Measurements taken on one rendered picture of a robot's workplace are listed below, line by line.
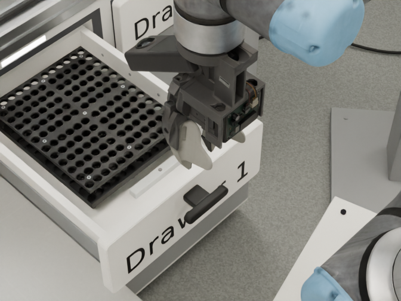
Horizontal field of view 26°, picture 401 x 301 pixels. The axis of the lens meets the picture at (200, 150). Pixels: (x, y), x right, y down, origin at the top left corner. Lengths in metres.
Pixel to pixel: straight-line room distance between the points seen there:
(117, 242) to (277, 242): 1.16
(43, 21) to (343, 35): 0.63
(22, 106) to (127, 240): 0.29
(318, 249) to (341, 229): 0.05
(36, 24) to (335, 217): 0.51
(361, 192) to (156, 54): 1.39
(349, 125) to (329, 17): 1.69
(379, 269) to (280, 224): 1.38
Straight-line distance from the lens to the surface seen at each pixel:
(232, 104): 0.91
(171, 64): 0.93
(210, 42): 0.86
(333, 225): 1.21
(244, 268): 2.15
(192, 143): 0.99
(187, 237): 2.04
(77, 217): 1.14
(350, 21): 0.77
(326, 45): 0.75
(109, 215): 1.21
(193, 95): 0.93
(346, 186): 2.28
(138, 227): 1.09
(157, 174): 1.23
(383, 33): 2.77
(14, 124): 1.25
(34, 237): 1.29
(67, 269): 1.26
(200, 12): 0.84
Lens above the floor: 1.80
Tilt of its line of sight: 49 degrees down
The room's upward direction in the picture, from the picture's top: straight up
